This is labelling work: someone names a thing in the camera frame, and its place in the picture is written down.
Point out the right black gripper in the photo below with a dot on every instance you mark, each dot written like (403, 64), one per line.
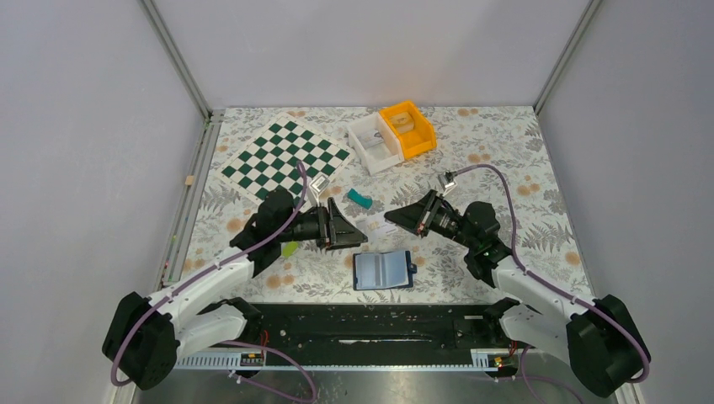
(418, 217)

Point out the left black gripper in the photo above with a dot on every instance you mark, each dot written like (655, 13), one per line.
(335, 227)

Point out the white credit card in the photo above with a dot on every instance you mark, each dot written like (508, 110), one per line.
(376, 227)

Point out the navy blue card holder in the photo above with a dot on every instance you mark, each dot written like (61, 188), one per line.
(383, 270)

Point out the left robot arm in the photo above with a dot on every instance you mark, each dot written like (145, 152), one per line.
(149, 334)

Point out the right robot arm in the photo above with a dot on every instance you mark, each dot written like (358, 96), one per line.
(596, 337)

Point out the teal block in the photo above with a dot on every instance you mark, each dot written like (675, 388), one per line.
(361, 200)

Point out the lime green block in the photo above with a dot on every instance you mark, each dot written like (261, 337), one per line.
(289, 249)

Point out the orange plastic bin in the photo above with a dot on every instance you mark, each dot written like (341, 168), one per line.
(413, 131)

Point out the white plastic bin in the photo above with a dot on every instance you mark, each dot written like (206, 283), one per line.
(378, 158)

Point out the wooden block in orange bin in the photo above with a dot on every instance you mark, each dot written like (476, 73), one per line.
(402, 122)

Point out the floral table mat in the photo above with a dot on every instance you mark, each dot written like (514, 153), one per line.
(507, 165)

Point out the green white chessboard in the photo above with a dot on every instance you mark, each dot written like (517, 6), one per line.
(268, 160)

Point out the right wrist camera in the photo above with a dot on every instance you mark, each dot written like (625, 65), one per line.
(447, 182)

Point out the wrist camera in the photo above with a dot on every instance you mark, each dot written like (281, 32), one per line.
(447, 182)
(319, 184)

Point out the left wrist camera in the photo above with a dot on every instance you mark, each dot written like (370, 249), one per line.
(319, 184)

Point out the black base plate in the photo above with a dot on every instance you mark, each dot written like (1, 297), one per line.
(292, 328)

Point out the perforated metal rail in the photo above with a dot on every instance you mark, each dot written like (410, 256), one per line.
(356, 359)

